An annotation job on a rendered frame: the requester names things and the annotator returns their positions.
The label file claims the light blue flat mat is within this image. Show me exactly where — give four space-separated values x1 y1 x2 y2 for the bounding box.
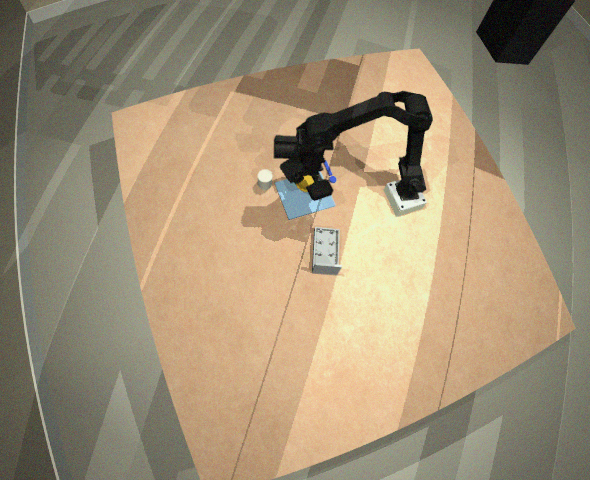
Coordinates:
274 179 336 220

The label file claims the yellow plate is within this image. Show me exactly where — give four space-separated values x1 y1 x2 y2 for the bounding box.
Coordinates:
296 176 314 192

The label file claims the white dish rack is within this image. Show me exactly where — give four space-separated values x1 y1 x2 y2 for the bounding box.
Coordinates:
312 227 343 276

